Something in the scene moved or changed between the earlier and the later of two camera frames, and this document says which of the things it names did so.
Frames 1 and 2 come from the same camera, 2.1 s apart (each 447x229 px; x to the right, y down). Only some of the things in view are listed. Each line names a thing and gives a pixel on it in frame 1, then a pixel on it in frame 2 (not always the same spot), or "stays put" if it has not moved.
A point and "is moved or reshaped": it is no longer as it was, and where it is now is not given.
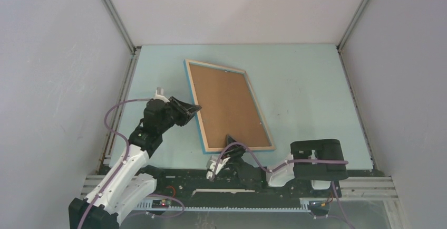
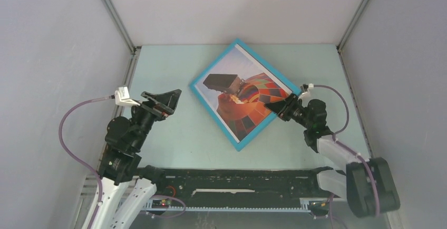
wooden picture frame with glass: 229,107 is moved or reshaped
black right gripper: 235,152 -> 283,107
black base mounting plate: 186,184 stays put
